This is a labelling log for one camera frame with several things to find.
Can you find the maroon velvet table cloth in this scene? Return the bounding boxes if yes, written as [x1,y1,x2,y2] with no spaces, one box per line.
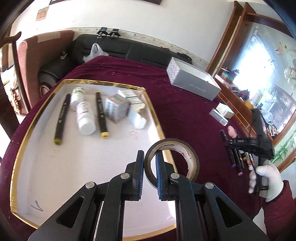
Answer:
[1,57,264,240]

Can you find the white gold tray box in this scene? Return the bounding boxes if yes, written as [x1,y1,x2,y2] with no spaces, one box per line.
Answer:
[10,79,165,228]

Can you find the maroon armchair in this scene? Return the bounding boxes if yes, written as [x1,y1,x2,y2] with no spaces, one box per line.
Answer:
[17,30,74,107]

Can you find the grey red striped carton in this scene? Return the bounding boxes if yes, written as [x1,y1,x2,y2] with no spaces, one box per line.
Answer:
[209,108,228,126]

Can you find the pink fluffy ball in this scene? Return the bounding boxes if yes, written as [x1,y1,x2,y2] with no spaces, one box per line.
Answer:
[227,126,238,138]

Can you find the brown tape roll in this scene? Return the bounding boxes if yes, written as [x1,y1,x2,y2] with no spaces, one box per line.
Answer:
[144,138,200,189]

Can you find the black marker purple caps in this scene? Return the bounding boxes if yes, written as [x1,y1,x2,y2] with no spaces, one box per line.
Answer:
[220,130,236,168]

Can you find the black marker olive caps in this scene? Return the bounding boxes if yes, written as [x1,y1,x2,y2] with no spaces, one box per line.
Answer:
[54,93,71,145]

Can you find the brown wooden cabinet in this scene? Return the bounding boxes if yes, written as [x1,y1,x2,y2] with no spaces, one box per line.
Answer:
[207,1,295,171]

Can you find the black leather sofa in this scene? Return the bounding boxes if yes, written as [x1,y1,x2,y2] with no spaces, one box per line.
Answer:
[38,34,192,96]

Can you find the dark wooden chair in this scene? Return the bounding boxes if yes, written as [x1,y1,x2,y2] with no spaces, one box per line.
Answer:
[1,32,31,138]

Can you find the white red box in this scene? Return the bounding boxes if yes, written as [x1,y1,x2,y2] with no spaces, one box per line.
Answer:
[118,89,147,130]

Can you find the white pink medicine box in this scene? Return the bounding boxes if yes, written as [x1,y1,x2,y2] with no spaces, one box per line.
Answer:
[104,94,130,123]

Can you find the white bottle red label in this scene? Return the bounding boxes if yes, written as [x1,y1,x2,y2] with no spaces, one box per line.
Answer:
[76,101,96,135]

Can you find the black marker yellow caps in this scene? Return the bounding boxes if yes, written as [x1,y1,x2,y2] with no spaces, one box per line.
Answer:
[95,92,109,138]

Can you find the black camera clamps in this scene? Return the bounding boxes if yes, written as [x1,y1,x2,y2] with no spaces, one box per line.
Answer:
[96,27,121,39]

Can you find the white plastic bag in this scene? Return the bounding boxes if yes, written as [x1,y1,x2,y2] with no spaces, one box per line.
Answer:
[83,43,109,63]

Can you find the framed wall picture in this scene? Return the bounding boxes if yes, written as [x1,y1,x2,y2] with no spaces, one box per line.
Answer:
[48,0,163,6]

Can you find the maroon sleeve forearm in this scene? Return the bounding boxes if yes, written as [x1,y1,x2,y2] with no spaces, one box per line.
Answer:
[263,180,295,240]

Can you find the grey shoe box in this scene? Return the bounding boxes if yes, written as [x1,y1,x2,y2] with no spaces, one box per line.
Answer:
[166,57,221,101]

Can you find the white bottle green label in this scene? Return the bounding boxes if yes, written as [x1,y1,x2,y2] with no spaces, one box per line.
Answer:
[70,86,85,111]

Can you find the right white gloved hand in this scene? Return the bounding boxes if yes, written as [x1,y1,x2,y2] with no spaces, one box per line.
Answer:
[248,161,283,202]

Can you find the black marker peach caps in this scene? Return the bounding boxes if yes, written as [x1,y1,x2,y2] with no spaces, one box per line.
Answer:
[238,151,245,169]

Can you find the black marker pink caps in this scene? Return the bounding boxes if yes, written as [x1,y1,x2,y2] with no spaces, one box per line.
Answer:
[232,149,243,176]

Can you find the small cream cardboard box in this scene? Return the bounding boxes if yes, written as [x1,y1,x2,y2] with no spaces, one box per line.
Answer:
[216,103,234,119]

